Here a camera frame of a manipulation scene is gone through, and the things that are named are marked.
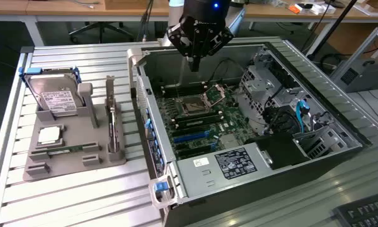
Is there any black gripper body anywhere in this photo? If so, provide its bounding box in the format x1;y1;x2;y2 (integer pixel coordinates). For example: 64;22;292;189
180;0;230;56

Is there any graphics card with black fan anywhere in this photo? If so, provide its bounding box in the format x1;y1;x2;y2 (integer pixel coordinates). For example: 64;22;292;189
104;75;122;154

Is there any black RAM slot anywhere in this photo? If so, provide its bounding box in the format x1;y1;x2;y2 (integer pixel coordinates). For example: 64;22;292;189
169;110;224;122
162;87;209;98
160;82;208;93

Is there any thin metal locking lever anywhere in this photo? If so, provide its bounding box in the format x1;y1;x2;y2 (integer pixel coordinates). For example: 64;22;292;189
174;79;182;101

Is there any metal socket cover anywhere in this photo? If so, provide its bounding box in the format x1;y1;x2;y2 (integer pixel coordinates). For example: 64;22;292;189
201;84;226;105

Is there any metal disk bay cage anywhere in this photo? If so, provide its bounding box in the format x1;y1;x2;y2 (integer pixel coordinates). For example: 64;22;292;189
238;46;306;119

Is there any black office chair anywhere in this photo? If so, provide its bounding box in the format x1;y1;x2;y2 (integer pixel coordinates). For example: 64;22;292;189
68;21;134;43

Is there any green Dell motherboard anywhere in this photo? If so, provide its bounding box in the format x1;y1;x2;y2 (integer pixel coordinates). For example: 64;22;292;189
153;81;262;161

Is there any CPU socket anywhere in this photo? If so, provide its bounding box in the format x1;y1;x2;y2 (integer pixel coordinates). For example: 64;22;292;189
177;96;210;116

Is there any white and black device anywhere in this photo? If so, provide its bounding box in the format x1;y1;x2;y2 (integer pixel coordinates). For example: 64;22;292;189
296;2;337;15

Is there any dark RAM stick with label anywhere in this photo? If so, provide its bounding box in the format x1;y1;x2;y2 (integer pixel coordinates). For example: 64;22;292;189
174;115;225;130

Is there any black tripod pole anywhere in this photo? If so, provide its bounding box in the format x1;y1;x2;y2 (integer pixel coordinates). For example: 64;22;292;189
306;0;358;59

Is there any black expansion slot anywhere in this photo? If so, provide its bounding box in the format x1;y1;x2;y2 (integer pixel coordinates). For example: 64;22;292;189
172;126;209;138
178;148;216;159

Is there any blue expansion slot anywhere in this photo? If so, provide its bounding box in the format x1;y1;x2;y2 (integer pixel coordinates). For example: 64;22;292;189
173;132;209;143

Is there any silver chipset heatsink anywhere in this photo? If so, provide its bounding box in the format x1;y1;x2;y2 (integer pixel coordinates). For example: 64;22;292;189
220;136;242;148

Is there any hard disk in blue caddy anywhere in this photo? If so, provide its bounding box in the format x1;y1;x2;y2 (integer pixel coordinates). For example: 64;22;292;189
19;67;85;118

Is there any grey computer tower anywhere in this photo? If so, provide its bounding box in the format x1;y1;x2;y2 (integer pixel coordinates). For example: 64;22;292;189
329;59;378;93

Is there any grey plastic parts rack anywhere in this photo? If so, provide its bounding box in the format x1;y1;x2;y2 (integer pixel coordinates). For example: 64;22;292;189
23;75;128;182

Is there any silver CPU chip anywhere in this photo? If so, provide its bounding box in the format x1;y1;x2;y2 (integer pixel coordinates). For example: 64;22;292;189
37;127;62;145

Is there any green RAM stick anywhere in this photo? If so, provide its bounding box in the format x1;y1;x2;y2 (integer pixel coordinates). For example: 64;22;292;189
46;145;84;156

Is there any grey power supply unit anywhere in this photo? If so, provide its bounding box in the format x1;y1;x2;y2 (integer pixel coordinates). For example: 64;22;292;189
176;141;276;199

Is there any open black PC case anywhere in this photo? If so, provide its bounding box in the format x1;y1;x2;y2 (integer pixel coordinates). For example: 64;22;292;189
126;41;373;227

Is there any blue case latch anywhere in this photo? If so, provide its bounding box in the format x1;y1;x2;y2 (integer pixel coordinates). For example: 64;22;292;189
153;181;168;193

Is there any black keyboard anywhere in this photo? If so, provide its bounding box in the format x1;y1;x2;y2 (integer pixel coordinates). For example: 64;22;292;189
332;190;378;227

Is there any wooden desk white frame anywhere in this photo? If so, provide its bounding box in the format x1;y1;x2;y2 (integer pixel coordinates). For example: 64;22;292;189
0;0;170;47
242;0;378;52

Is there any black power wire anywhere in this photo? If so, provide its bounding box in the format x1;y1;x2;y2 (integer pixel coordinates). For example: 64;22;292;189
262;107;300;137

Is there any blue disk wire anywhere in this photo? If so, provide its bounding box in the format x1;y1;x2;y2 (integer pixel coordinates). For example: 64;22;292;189
297;100;312;133

